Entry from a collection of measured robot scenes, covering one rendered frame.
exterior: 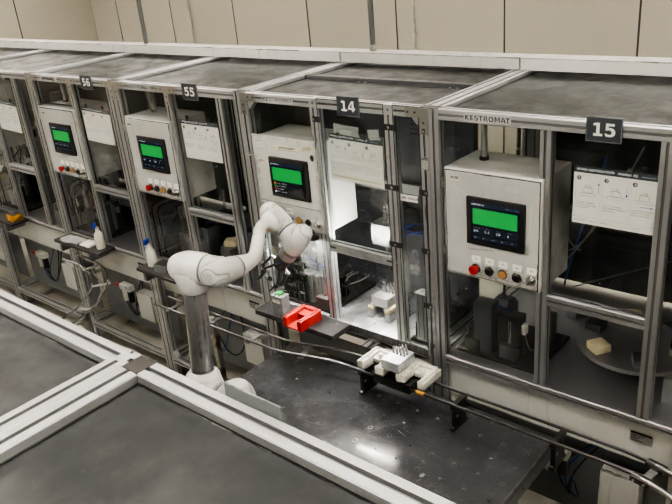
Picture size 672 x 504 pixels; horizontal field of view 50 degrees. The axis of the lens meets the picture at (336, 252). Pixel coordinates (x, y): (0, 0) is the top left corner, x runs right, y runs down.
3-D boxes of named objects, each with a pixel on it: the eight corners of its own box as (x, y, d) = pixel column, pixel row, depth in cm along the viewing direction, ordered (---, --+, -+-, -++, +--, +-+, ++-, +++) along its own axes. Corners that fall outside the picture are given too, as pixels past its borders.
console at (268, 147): (259, 222, 372) (247, 134, 353) (296, 204, 391) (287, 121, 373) (320, 237, 346) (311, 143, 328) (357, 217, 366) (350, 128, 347)
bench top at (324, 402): (134, 453, 325) (132, 446, 323) (294, 347, 397) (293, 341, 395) (412, 624, 233) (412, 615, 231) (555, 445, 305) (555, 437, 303)
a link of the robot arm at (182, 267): (211, 425, 318) (174, 413, 329) (234, 408, 332) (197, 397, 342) (195, 260, 294) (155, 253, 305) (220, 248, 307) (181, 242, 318)
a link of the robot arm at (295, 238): (305, 253, 353) (287, 234, 355) (320, 233, 343) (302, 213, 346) (291, 260, 344) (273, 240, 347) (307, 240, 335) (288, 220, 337)
